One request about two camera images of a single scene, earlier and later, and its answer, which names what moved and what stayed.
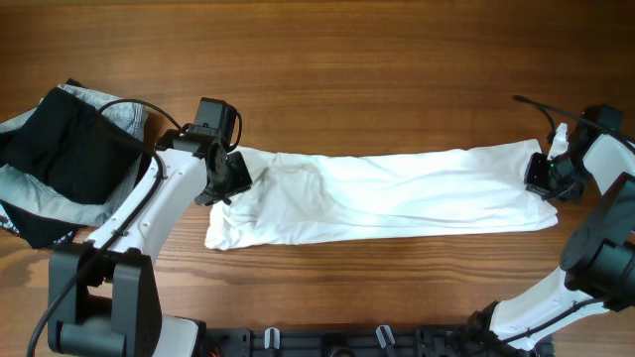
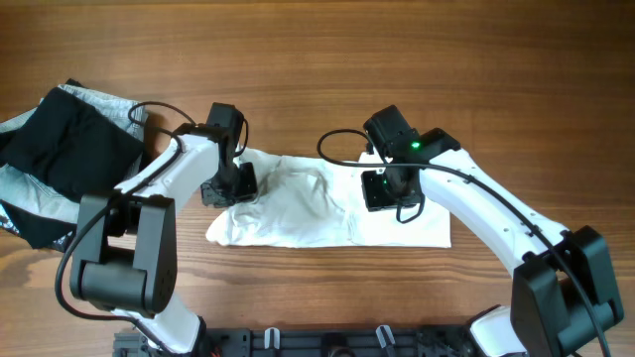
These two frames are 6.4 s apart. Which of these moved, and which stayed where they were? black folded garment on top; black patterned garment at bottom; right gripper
Moved: right gripper
Stayed: black patterned garment at bottom; black folded garment on top
